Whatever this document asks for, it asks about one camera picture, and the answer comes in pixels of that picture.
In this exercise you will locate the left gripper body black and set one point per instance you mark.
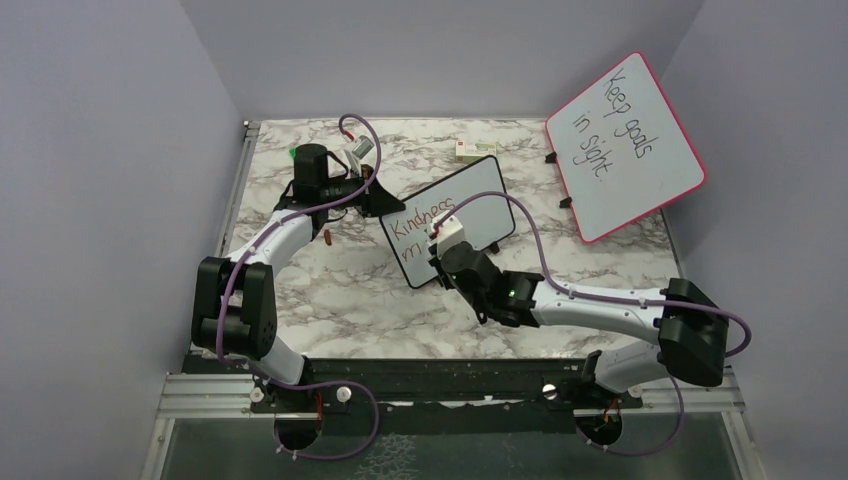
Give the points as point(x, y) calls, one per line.
point(360, 202)

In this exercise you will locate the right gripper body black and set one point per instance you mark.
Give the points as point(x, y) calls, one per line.
point(447, 282)

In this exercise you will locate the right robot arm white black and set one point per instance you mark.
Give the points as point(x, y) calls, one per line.
point(678, 330)

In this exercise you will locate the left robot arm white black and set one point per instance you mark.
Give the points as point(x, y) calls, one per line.
point(234, 311)

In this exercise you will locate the pink framed whiteboard with text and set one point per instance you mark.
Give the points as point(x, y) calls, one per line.
point(622, 150)

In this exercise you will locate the green white eraser box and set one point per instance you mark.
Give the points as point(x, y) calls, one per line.
point(468, 152)

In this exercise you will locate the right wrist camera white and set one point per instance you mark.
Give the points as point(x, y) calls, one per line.
point(444, 232)

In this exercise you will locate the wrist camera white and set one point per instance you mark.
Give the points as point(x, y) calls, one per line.
point(444, 232)
point(355, 152)

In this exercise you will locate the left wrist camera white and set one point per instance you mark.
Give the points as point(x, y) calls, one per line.
point(355, 152)

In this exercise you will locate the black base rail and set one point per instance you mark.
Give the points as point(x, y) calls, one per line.
point(358, 397)

